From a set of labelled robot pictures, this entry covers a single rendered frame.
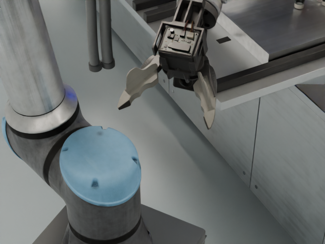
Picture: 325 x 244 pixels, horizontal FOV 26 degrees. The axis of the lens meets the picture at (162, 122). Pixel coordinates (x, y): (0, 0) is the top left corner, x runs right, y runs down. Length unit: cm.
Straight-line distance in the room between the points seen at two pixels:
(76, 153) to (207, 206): 134
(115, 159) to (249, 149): 120
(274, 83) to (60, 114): 50
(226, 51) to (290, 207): 75
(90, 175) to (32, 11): 24
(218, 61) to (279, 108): 55
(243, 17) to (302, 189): 62
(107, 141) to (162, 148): 149
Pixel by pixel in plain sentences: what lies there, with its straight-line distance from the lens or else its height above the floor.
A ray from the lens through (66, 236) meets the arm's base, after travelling 117.
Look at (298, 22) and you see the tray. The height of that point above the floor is 88.
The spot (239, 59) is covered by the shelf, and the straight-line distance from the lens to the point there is 146.
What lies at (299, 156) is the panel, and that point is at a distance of 196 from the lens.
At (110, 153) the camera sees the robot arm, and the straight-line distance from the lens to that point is 104.
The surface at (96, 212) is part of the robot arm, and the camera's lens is 105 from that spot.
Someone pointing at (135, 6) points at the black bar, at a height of 89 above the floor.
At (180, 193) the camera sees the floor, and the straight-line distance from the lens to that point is 238.
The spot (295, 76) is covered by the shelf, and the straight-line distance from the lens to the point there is 143.
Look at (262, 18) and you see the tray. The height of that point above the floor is 88.
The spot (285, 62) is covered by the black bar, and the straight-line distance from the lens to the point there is 143.
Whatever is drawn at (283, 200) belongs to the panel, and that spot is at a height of 19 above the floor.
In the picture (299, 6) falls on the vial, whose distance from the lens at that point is 164.
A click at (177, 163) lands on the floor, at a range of 249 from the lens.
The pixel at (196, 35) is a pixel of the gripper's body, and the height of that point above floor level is 112.
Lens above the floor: 172
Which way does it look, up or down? 40 degrees down
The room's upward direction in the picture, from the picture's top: straight up
